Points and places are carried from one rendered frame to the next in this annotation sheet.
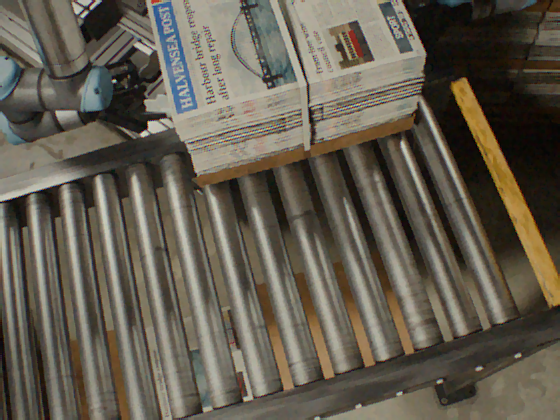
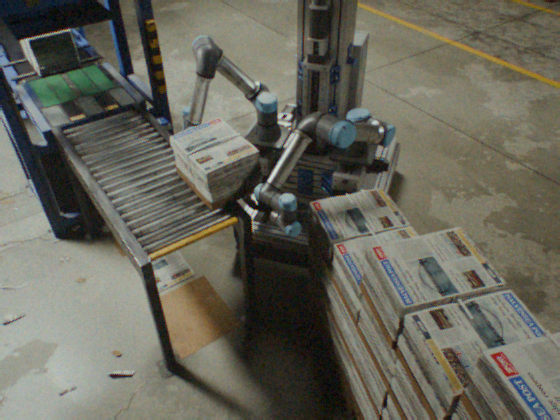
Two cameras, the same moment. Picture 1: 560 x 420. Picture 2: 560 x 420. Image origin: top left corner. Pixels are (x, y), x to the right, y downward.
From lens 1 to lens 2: 2.06 m
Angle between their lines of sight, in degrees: 42
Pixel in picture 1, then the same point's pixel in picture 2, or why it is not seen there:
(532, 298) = (227, 395)
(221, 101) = (177, 142)
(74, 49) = (193, 116)
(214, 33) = (201, 135)
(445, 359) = (127, 235)
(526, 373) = (182, 400)
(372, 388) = (115, 222)
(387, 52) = (203, 166)
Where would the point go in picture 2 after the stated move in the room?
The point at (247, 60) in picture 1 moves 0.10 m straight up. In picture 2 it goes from (193, 143) to (190, 125)
